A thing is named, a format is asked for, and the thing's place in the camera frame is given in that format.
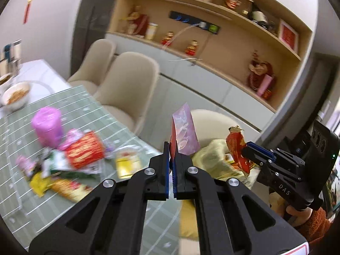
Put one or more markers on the small red jar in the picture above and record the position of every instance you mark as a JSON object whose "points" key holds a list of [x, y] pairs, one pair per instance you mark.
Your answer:
{"points": [[267, 94]]}

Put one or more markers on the yellow seat cushion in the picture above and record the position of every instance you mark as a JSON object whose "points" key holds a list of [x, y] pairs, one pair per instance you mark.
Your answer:
{"points": [[188, 217]]}

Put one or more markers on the red flower bouquet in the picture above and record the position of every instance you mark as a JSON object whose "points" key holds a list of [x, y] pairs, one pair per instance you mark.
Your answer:
{"points": [[259, 71]]}

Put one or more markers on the person's right forearm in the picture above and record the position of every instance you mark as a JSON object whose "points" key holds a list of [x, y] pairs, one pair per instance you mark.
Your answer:
{"points": [[316, 228]]}

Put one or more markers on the beige cup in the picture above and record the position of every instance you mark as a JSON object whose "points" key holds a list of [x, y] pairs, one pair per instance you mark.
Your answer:
{"points": [[151, 31]]}

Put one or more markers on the red snack packet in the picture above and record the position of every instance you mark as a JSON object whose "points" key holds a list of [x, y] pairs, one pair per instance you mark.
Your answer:
{"points": [[83, 151]]}

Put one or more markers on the red snack wrapper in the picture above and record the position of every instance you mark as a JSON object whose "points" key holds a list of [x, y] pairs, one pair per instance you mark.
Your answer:
{"points": [[236, 146]]}

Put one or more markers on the white bowl with food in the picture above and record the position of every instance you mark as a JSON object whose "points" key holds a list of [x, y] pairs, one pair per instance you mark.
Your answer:
{"points": [[16, 95]]}

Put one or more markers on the teal container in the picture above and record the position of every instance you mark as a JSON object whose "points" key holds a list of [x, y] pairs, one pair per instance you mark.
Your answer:
{"points": [[6, 51]]}

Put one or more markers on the yellow snack packet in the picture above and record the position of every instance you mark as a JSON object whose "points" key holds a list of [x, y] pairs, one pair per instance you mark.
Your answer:
{"points": [[38, 184]]}

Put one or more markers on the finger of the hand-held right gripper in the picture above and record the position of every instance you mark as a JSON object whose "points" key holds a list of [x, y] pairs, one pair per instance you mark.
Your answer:
{"points": [[255, 156], [261, 148]]}

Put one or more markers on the green checked tablecloth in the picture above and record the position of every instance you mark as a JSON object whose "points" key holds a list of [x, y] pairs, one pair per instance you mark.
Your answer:
{"points": [[106, 117]]}

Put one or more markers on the small red figurine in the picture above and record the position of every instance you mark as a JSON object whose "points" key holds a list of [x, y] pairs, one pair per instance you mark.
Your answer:
{"points": [[167, 38], [191, 48]]}

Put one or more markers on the red gold shelf figurine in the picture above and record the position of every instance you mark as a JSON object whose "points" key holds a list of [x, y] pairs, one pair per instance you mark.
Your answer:
{"points": [[232, 0]]}

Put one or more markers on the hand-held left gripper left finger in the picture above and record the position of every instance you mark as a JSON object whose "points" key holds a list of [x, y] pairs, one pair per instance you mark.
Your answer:
{"points": [[166, 174]]}

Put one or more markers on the orange gold snack packet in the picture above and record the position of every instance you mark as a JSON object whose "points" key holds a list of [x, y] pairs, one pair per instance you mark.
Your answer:
{"points": [[70, 188]]}

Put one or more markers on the yellow plastic bag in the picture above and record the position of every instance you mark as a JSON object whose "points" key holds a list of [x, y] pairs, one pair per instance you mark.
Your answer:
{"points": [[212, 159]]}

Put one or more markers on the pink toy box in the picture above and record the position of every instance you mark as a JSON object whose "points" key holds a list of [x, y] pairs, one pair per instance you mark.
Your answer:
{"points": [[47, 127]]}

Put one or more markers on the metal cup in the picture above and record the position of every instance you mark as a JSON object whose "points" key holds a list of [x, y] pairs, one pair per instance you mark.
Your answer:
{"points": [[15, 64]]}

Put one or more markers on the black power strip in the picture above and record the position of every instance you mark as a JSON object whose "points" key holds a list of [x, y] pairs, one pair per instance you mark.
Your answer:
{"points": [[195, 22]]}

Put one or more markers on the pink purple snack wrapper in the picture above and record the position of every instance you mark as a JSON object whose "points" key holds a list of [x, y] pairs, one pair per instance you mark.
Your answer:
{"points": [[184, 130]]}

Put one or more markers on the pink crumpled wrapper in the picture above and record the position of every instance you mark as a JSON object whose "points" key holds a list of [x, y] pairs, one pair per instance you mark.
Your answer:
{"points": [[69, 138]]}

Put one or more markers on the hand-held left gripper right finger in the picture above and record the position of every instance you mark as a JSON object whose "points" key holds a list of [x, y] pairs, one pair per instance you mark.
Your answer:
{"points": [[174, 182]]}

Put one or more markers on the dark glass door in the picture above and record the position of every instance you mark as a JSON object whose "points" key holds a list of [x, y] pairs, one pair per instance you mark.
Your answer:
{"points": [[90, 18]]}

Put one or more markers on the dark wine bottle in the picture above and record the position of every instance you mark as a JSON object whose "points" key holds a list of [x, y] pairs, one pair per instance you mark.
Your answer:
{"points": [[257, 14]]}

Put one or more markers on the person's right hand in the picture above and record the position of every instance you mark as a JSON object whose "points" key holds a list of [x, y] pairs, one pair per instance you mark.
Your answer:
{"points": [[297, 215]]}

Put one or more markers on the small pink wrapper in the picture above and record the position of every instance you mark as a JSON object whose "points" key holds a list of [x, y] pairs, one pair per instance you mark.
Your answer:
{"points": [[22, 164]]}

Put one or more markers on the yellow white toy container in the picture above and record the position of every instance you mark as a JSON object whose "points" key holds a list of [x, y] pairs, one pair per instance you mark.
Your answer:
{"points": [[127, 163]]}

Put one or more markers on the red picture frame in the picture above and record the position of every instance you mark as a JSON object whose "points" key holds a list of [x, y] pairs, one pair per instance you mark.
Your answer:
{"points": [[288, 35]]}

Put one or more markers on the wooden shelf cabinet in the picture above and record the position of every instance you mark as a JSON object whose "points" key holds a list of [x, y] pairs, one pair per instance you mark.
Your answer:
{"points": [[225, 47]]}

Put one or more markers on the beige chair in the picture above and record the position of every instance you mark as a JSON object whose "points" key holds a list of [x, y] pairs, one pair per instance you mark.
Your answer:
{"points": [[130, 82], [93, 61], [209, 123]]}

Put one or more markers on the large red gold figurine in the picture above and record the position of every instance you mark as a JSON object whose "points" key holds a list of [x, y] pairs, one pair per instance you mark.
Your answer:
{"points": [[138, 21]]}

